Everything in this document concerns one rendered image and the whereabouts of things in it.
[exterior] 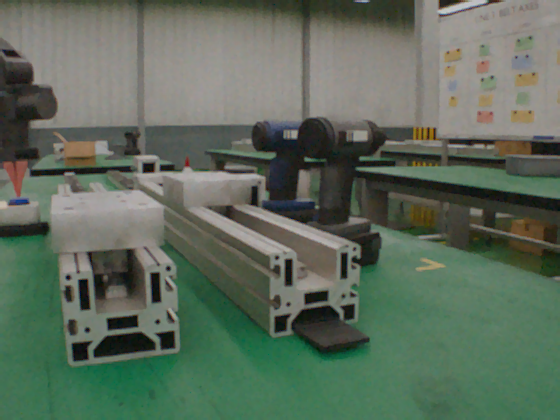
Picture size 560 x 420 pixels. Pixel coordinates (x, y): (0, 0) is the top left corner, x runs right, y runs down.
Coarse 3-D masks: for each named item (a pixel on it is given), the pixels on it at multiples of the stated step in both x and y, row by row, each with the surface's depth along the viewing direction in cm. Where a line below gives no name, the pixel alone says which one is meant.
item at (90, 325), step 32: (64, 192) 98; (64, 256) 46; (128, 256) 54; (160, 256) 47; (64, 288) 41; (96, 288) 50; (128, 288) 50; (160, 288) 45; (64, 320) 41; (96, 320) 43; (128, 320) 46; (160, 320) 45; (96, 352) 44; (128, 352) 44; (160, 352) 45
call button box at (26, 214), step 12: (12, 204) 97; (24, 204) 98; (36, 204) 99; (0, 216) 95; (12, 216) 96; (24, 216) 97; (36, 216) 98; (0, 228) 95; (12, 228) 96; (24, 228) 97; (36, 228) 98; (48, 228) 102
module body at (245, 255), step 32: (160, 192) 97; (192, 224) 78; (224, 224) 63; (256, 224) 71; (288, 224) 63; (192, 256) 76; (224, 256) 61; (256, 256) 52; (288, 256) 49; (320, 256) 55; (224, 288) 62; (256, 288) 52; (288, 288) 50; (320, 288) 51; (256, 320) 53; (288, 320) 50; (352, 320) 53
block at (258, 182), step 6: (240, 174) 125; (246, 174) 125; (252, 174) 125; (252, 180) 117; (258, 180) 117; (264, 180) 117; (252, 186) 120; (258, 186) 117; (264, 186) 118; (252, 192) 119; (258, 192) 117; (264, 192) 118; (252, 198) 119; (258, 198) 118; (264, 198) 118; (252, 204) 120; (258, 204) 118
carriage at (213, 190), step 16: (176, 176) 85; (192, 176) 85; (208, 176) 85; (224, 176) 85; (240, 176) 85; (176, 192) 81; (192, 192) 77; (208, 192) 78; (224, 192) 79; (240, 192) 80; (208, 208) 80; (224, 208) 81
